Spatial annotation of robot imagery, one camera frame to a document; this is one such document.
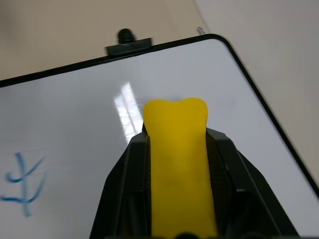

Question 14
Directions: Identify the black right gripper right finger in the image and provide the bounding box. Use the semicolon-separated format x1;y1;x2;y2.
205;126;300;237

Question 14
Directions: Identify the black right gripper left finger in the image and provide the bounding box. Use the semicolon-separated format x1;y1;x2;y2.
89;123;152;239

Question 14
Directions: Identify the yellow eraser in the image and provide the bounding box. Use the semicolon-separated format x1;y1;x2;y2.
143;97;219;237

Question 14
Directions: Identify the black-framed whiteboard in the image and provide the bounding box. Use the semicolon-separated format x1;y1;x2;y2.
0;33;319;239

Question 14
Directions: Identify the black whiteboard clamp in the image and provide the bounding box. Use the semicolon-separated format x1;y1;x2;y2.
104;28;154;57

